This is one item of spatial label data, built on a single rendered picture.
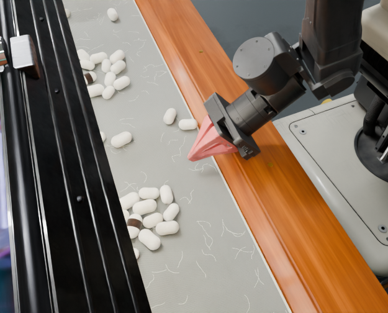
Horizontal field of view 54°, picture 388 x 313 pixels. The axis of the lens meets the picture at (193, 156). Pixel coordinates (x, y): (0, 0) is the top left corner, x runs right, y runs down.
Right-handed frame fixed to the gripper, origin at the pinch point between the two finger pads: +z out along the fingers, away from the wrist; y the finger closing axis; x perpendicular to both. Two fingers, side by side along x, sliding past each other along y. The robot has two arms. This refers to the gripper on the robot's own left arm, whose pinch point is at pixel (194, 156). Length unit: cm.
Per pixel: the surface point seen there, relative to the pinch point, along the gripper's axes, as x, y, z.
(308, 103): 113, -66, -16
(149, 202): -4.6, 5.0, 7.7
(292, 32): 126, -119, -31
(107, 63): -3.3, -30.0, 7.5
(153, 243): -5.4, 11.6, 8.8
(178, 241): -1.6, 11.6, 7.1
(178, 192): 0.2, 3.6, 5.1
